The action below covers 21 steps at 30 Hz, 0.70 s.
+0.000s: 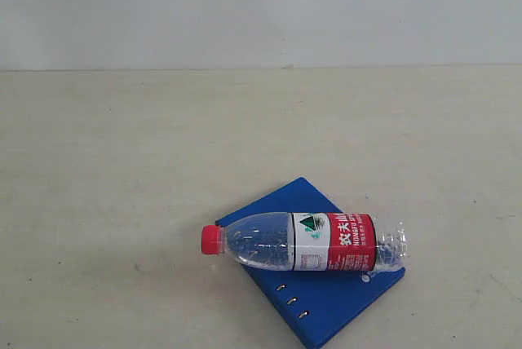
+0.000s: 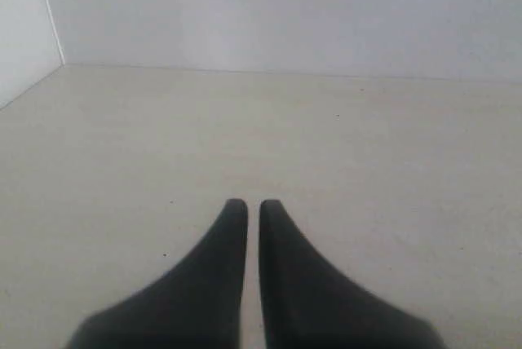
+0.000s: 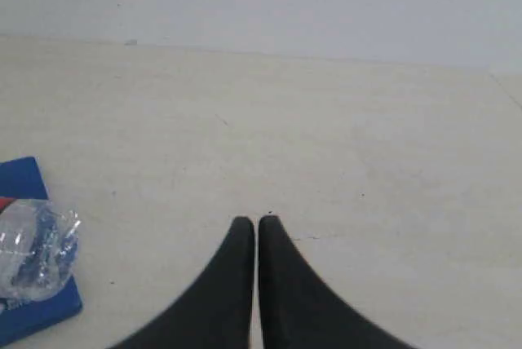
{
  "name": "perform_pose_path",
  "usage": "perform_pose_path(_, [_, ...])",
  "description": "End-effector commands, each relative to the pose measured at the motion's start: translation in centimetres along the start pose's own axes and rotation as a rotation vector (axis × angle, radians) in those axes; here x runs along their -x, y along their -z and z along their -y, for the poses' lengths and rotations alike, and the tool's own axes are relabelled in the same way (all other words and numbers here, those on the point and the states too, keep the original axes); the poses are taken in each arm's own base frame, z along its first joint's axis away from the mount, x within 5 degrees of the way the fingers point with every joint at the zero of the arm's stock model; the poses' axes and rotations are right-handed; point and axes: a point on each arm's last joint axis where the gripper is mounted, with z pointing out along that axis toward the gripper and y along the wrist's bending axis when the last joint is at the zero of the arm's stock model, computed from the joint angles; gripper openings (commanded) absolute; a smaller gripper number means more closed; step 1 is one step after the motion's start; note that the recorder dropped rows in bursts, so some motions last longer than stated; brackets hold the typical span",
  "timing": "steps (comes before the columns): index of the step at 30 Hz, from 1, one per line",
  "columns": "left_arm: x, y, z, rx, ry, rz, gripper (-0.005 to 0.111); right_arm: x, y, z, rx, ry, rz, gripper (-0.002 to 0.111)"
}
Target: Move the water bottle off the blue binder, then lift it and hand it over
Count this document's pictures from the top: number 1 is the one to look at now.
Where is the blue ring binder notebook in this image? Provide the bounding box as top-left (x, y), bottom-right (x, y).
top-left (215, 178), bottom-right (405, 348)

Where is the clear plastic water bottle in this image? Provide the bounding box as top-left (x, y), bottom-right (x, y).
top-left (201, 212), bottom-right (407, 273)

